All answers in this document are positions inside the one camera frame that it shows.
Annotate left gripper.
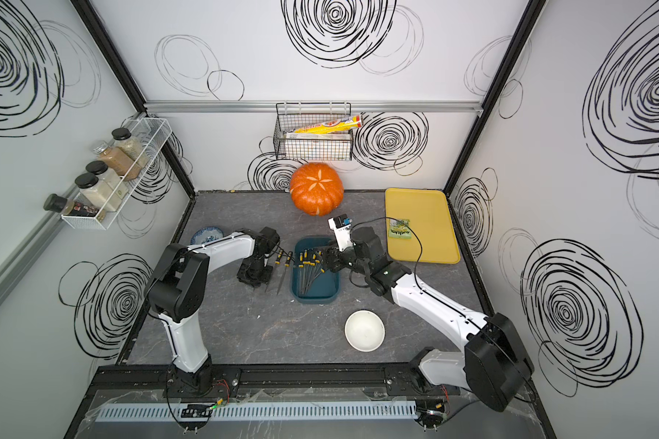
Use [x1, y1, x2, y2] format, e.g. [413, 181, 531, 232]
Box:
[240, 259, 275, 286]

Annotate file tool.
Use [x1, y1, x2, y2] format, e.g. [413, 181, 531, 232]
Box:
[276, 252, 294, 296]
[265, 249, 285, 292]

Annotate teal storage box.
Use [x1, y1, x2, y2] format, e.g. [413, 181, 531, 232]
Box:
[291, 235, 340, 305]

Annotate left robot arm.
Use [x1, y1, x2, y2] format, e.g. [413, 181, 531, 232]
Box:
[148, 227, 280, 395]

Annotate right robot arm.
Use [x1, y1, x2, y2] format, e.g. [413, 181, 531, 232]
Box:
[322, 216, 535, 412]

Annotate blue white patterned bowl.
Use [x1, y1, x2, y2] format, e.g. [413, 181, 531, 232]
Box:
[190, 226, 224, 246]

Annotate green snack packet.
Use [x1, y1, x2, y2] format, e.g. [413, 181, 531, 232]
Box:
[387, 219, 413, 240]

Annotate orange pumpkin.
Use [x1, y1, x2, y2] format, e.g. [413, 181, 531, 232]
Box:
[289, 163, 344, 216]

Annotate yellow tray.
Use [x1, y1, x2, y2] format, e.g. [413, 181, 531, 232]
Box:
[386, 188, 461, 264]

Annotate yellow tube package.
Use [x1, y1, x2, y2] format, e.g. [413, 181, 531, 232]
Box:
[293, 115, 362, 135]

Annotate spice jar cream powder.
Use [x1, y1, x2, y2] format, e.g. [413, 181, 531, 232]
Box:
[74, 172, 122, 212]

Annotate spice jar brown powder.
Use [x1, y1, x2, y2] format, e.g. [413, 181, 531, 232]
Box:
[91, 141, 141, 181]

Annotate spice jar white powder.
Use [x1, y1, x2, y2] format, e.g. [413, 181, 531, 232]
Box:
[85, 160, 128, 199]

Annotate spice jar green herbs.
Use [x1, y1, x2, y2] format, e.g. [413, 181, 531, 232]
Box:
[112, 127, 144, 162]

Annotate dark pepper grinder jar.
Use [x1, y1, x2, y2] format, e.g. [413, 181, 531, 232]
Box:
[43, 194, 100, 218]

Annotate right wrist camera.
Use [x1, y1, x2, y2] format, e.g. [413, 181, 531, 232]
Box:
[328, 214, 353, 252]

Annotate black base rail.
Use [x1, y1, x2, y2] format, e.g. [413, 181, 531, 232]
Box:
[88, 362, 462, 398]

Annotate grey slotted cable duct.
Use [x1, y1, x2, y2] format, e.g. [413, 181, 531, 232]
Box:
[94, 401, 417, 424]

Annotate black wire basket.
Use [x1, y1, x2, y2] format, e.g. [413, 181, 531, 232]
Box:
[273, 102, 354, 162]

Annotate clear wall shelf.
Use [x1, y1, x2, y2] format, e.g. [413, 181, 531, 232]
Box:
[58, 117, 178, 239]

